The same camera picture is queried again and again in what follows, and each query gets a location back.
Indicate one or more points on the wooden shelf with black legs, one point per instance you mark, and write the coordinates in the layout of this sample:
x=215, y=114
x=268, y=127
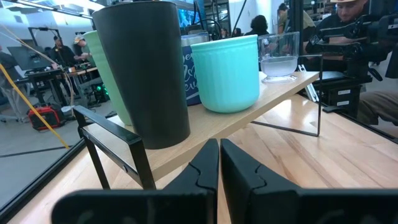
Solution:
x=217, y=124

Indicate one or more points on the green plastic cup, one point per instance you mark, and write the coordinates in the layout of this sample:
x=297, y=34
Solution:
x=105, y=71

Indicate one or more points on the white metal bracket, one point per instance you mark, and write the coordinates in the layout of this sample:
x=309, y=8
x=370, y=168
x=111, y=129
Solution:
x=309, y=87

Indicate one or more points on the red portable box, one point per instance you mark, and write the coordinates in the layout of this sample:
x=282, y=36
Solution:
x=46, y=117

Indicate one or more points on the black monitor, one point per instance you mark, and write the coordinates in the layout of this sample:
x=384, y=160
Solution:
x=28, y=57

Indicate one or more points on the black computer green lights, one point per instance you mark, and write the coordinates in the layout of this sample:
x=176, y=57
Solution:
x=101, y=93

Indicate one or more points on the tall black cup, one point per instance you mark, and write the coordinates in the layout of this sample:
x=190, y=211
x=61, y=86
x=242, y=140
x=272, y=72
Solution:
x=146, y=77

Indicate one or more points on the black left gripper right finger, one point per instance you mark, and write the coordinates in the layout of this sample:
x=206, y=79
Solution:
x=245, y=186

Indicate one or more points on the clear glass cup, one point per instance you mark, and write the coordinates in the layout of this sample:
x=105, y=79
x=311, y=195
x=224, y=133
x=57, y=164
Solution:
x=278, y=62

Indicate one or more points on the teal ceramic mug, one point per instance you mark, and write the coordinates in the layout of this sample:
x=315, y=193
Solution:
x=227, y=77

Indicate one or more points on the black metal table frame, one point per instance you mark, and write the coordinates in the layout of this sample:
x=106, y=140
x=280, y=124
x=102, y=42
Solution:
x=37, y=185

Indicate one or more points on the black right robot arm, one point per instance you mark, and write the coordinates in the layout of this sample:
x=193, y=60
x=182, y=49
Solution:
x=357, y=84

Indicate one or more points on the blue tumbler with clear lid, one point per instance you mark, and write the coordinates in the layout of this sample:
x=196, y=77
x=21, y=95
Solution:
x=191, y=71

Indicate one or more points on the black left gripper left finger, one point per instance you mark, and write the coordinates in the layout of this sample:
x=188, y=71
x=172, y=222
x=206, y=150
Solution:
x=208, y=168

